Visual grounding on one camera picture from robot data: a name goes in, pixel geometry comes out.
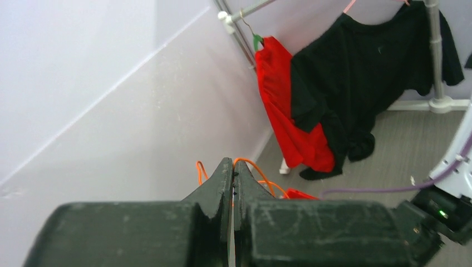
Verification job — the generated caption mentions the black t-shirt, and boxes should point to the black t-shirt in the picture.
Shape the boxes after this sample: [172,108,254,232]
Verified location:
[290,0,465,181]

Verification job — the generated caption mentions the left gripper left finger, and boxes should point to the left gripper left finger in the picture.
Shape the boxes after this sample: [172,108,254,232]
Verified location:
[24,157,233,266]

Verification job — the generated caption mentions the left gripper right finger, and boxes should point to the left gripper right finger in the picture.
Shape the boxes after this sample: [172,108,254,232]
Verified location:
[233,160,443,266]

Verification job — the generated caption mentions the metal clothes rack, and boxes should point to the metal clothes rack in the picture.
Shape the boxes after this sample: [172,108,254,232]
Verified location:
[213,1,471,114]

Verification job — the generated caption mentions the red t-shirt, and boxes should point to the red t-shirt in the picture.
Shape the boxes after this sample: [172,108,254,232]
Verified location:
[255,36,335,173]

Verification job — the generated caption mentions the green hanger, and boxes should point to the green hanger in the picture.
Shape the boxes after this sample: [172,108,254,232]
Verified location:
[239,9,264,52]

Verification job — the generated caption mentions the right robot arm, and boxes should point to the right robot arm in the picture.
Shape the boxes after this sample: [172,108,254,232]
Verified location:
[412,104,471,245]

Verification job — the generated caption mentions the pink hanger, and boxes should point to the pink hanger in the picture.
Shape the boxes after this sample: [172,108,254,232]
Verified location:
[343,0,410,14]

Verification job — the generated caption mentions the red plastic bin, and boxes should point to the red plastic bin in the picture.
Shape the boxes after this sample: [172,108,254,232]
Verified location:
[284,188,319,200]

